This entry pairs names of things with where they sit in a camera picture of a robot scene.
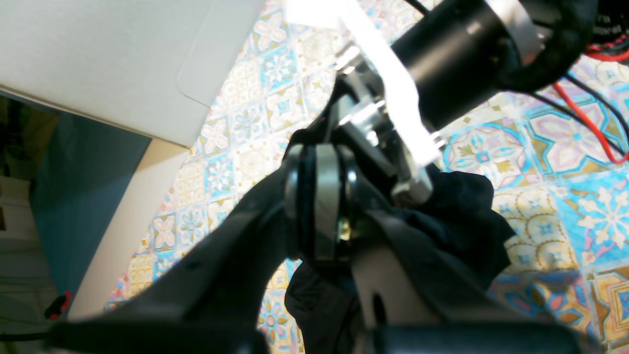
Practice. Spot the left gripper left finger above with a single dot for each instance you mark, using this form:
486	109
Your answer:
209	301

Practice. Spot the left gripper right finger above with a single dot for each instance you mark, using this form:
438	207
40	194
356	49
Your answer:
414	298

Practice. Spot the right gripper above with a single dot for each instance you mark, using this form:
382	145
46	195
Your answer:
374	106

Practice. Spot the black t-shirt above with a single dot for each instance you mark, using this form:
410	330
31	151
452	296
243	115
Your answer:
459	220

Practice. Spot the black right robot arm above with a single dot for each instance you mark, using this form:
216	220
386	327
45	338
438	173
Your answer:
463	52

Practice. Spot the patterned colourful tablecloth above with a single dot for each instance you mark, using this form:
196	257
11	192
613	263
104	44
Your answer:
553	183

